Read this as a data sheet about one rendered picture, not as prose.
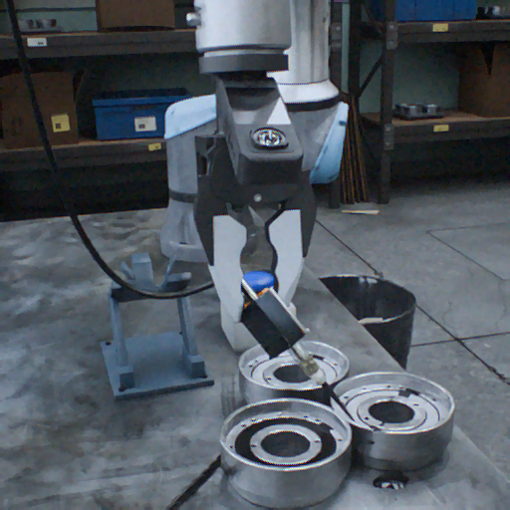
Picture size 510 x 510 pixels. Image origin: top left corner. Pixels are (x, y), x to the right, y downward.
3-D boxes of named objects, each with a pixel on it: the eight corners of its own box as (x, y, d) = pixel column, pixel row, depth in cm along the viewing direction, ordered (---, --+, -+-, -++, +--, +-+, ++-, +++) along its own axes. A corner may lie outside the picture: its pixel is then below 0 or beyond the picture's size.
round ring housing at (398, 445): (420, 491, 60) (423, 446, 59) (307, 449, 66) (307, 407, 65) (470, 431, 68) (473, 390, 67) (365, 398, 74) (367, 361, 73)
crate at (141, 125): (186, 126, 445) (184, 87, 438) (194, 136, 409) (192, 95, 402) (96, 130, 435) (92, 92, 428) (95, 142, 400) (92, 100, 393)
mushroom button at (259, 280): (279, 320, 86) (278, 278, 84) (244, 325, 85) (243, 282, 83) (269, 307, 89) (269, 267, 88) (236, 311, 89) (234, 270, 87)
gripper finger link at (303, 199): (317, 251, 64) (302, 146, 62) (323, 254, 62) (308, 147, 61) (262, 262, 63) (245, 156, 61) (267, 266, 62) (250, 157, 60)
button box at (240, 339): (296, 345, 86) (296, 304, 84) (234, 353, 84) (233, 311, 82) (277, 317, 93) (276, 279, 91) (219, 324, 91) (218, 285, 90)
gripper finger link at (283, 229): (295, 297, 69) (280, 196, 67) (314, 314, 63) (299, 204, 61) (261, 304, 68) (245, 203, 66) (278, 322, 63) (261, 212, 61)
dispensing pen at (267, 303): (359, 432, 60) (223, 266, 61) (334, 440, 64) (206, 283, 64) (376, 414, 61) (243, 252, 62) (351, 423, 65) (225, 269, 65)
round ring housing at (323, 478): (272, 533, 56) (271, 486, 54) (197, 466, 64) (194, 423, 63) (378, 481, 61) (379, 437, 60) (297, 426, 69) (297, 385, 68)
